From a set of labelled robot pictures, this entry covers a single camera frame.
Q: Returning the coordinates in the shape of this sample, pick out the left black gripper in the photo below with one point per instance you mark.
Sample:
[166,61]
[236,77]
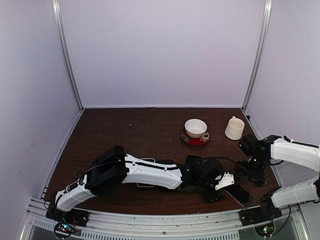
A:
[211,198]

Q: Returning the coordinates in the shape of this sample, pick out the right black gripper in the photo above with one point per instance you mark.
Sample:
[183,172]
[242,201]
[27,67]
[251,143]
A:
[258,180]

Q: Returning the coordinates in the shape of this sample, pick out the black phone edge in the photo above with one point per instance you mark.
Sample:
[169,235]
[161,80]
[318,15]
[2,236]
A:
[240,195]

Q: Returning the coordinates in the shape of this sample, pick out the clear white phone case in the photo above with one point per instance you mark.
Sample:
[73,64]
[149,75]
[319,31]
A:
[144,185]

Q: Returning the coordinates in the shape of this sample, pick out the black phone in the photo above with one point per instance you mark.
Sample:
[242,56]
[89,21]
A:
[166,162]

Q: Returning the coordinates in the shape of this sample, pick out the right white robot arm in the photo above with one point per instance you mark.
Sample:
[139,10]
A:
[282,149]

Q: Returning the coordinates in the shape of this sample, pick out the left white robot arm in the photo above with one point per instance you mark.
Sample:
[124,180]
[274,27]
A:
[115,167]

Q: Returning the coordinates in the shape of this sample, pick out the red floral saucer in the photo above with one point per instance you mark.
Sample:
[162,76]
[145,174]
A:
[204,139]

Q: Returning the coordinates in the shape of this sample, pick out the cream ceramic mug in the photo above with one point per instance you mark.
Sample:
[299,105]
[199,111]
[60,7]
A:
[234,129]

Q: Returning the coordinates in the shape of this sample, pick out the white ceramic bowl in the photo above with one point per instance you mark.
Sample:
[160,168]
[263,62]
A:
[195,128]

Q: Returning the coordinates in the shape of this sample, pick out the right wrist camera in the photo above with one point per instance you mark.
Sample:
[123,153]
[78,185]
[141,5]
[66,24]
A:
[248,144]

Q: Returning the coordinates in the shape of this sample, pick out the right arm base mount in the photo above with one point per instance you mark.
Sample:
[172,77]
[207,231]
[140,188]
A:
[262,219]

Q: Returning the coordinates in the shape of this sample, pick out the right aluminium frame post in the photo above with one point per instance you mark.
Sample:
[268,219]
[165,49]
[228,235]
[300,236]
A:
[264,30]

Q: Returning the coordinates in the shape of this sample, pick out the aluminium frame post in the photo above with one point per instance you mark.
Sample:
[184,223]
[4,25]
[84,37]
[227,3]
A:
[56,4]
[264,30]

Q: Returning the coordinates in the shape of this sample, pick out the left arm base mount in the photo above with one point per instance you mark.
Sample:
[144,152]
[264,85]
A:
[67,221]

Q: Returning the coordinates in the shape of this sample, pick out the left aluminium frame post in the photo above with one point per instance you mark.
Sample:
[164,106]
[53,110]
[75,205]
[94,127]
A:
[56,4]

